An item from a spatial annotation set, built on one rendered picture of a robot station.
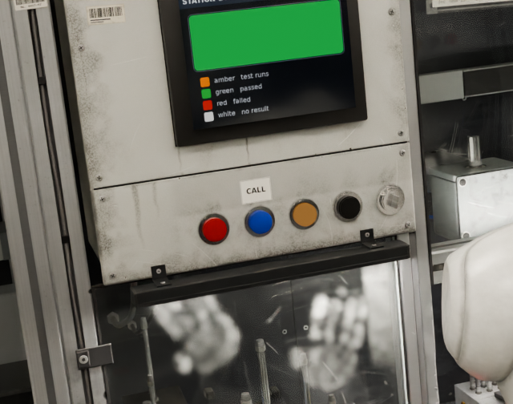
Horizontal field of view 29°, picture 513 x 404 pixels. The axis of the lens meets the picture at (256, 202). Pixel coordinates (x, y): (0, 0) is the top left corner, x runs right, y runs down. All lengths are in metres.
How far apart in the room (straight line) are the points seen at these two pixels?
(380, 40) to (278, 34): 0.15
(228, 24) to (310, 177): 0.23
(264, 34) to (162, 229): 0.27
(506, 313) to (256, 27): 0.56
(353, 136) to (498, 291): 0.54
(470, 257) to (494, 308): 0.05
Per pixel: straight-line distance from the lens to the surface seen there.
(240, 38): 1.23
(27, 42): 1.22
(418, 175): 1.36
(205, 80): 1.22
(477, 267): 0.82
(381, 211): 1.33
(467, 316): 0.81
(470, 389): 1.73
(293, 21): 1.24
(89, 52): 1.22
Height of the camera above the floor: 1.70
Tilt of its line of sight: 12 degrees down
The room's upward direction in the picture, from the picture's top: 6 degrees counter-clockwise
